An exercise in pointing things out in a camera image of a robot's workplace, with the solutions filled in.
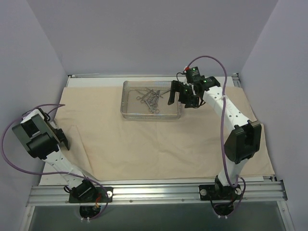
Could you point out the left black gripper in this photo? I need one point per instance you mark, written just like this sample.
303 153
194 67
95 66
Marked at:
62 136

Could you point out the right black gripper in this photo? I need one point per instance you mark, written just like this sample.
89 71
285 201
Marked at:
182 94

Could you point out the beige wrapping cloth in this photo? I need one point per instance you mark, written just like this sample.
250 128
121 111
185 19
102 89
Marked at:
109 147

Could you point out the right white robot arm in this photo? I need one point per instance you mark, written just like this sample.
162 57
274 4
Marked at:
239 136

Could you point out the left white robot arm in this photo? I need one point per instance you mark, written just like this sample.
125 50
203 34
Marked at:
42 140

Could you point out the steel scissors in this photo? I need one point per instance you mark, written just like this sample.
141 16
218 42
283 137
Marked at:
146 95

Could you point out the steel ring-handled clamp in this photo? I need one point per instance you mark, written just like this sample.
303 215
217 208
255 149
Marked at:
153 98

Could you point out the steel ring-handled forceps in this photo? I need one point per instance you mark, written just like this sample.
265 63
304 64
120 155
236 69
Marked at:
153 110

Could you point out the wire mesh instrument tray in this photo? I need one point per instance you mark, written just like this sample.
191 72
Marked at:
131 109

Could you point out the right aluminium side rail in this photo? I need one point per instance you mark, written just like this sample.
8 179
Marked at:
236 80

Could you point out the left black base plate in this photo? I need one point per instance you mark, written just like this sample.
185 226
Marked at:
92 197

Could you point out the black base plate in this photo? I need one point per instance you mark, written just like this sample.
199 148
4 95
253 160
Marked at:
214 192
92 197

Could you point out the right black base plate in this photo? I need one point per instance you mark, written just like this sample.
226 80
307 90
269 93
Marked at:
214 192

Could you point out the aluminium front rail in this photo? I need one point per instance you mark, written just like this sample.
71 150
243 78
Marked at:
156 194

